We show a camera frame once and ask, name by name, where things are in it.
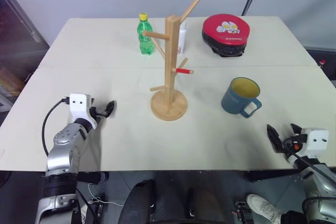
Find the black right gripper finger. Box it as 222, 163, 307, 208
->
289, 123, 302, 137
267, 123, 284, 154

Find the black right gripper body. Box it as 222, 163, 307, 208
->
279, 133, 308, 157

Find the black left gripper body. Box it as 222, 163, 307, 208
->
89, 104, 108, 120

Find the wooden mug tree stand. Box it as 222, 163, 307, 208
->
142, 0, 201, 122

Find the blue enamel mug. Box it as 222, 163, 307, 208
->
220, 77, 263, 119

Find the white sneaker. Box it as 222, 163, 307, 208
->
246, 194, 285, 224

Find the dark equipment with red knob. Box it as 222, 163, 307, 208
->
305, 47, 336, 81

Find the green bottle with yellow cap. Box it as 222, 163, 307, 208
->
136, 12, 155, 56

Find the dark glass cabinet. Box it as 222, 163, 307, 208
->
0, 0, 50, 116

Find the red and black round pad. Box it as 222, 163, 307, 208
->
201, 13, 251, 58

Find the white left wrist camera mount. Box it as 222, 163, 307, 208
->
68, 93, 102, 130

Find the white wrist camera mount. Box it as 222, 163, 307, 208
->
287, 128, 330, 168
68, 93, 102, 130

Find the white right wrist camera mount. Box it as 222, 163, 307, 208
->
287, 128, 330, 168

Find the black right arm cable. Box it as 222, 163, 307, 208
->
285, 138, 336, 191

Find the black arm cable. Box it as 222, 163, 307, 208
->
285, 138, 336, 191
41, 98, 70, 157

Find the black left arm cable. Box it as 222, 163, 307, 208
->
41, 98, 70, 157

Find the thin white floor cable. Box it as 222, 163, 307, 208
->
88, 182, 124, 207

